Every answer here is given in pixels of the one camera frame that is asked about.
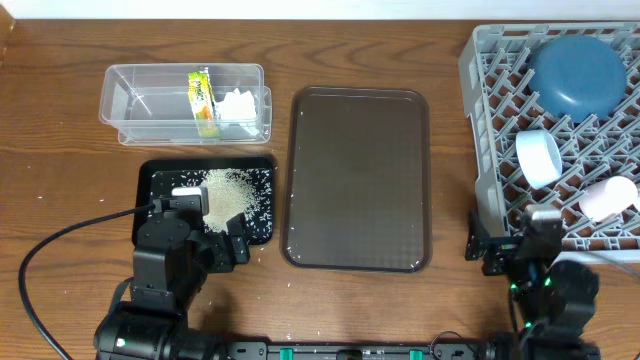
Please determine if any light blue rice bowl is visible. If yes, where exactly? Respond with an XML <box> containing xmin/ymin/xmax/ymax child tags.
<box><xmin>515</xmin><ymin>130</ymin><xmax>563</xmax><ymax>190</ymax></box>

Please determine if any pink white cup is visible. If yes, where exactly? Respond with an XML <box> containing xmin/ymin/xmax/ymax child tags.
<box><xmin>578</xmin><ymin>176</ymin><xmax>639</xmax><ymax>222</ymax></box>

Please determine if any white tissue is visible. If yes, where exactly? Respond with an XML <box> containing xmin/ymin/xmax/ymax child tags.
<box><xmin>214</xmin><ymin>88</ymin><xmax>259</xmax><ymax>136</ymax></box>

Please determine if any yellow green snack wrapper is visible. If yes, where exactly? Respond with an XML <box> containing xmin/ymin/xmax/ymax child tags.
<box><xmin>188</xmin><ymin>70</ymin><xmax>219</xmax><ymax>138</ymax></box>

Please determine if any dark blue plate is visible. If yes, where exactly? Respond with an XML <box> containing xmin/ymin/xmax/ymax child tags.
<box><xmin>528</xmin><ymin>35</ymin><xmax>626</xmax><ymax>123</ymax></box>

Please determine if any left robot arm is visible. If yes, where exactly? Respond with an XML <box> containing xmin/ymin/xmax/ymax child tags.
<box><xmin>94</xmin><ymin>187</ymin><xmax>250</xmax><ymax>360</ymax></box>

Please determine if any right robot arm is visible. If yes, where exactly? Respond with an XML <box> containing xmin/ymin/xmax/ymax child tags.
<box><xmin>465</xmin><ymin>204</ymin><xmax>601</xmax><ymax>360</ymax></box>

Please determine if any clear plastic waste bin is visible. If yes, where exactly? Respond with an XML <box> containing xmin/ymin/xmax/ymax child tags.
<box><xmin>99</xmin><ymin>63</ymin><xmax>272</xmax><ymax>146</ymax></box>

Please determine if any grey dishwasher rack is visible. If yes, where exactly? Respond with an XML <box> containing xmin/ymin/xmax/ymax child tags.
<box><xmin>458</xmin><ymin>22</ymin><xmax>639</xmax><ymax>263</ymax></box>

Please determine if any pile of white rice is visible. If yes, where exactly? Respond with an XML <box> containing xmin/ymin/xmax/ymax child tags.
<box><xmin>164</xmin><ymin>167</ymin><xmax>274</xmax><ymax>236</ymax></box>

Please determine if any black rectangular tray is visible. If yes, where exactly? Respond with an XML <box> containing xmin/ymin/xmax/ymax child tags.
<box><xmin>131</xmin><ymin>155</ymin><xmax>277</xmax><ymax>250</ymax></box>

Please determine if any brown serving tray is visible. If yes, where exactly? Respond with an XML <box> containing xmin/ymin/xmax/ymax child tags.
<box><xmin>281</xmin><ymin>86</ymin><xmax>433</xmax><ymax>274</ymax></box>

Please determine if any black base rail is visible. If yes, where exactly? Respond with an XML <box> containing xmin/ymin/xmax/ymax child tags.
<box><xmin>219</xmin><ymin>340</ymin><xmax>601</xmax><ymax>360</ymax></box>

